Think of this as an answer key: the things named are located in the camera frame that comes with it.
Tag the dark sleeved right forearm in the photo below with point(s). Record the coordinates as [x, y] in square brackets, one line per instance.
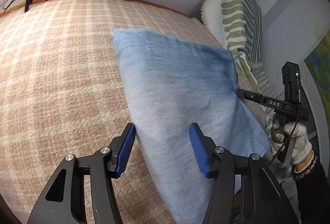
[312, 187]

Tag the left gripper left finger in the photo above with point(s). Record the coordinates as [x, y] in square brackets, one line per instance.
[121, 147]

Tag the green striped white pillow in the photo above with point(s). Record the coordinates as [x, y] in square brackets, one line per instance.
[237, 26]

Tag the plaid beige bed cover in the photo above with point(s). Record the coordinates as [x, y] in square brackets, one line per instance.
[62, 93]

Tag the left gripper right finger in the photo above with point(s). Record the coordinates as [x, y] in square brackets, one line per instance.
[203, 148]

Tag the framed green painting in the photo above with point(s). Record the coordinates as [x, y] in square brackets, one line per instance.
[315, 81]

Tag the light blue denim jeans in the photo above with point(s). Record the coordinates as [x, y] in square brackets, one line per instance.
[170, 83]

